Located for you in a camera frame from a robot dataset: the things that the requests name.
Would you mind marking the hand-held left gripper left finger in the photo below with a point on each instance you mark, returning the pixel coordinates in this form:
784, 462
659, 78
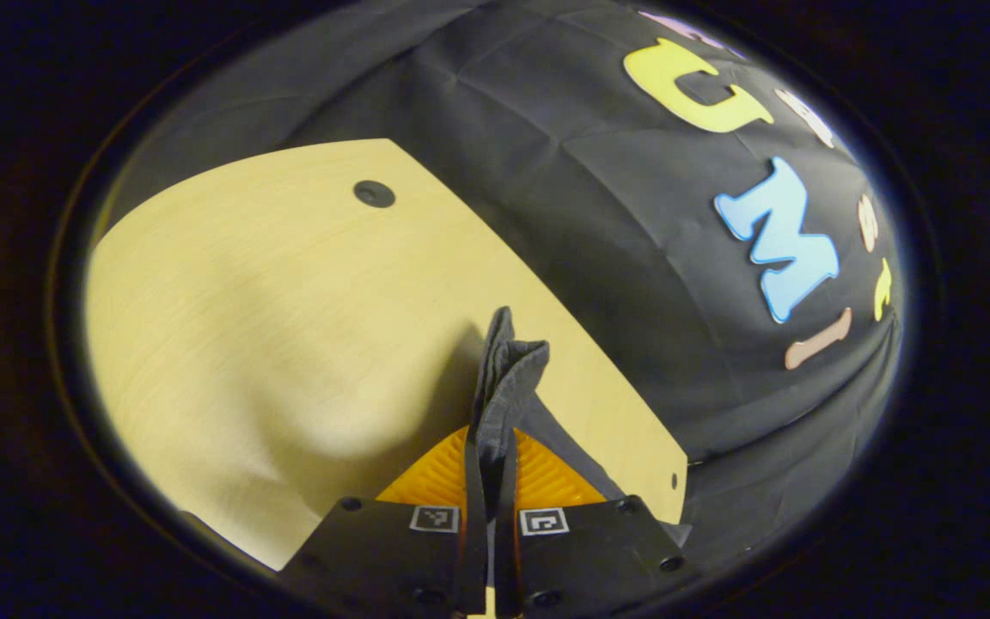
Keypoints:
392, 554

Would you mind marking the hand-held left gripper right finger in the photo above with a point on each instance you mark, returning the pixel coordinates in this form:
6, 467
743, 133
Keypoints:
589, 550

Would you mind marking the dark grey jeans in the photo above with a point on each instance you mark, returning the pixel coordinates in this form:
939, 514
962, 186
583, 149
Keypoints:
504, 378

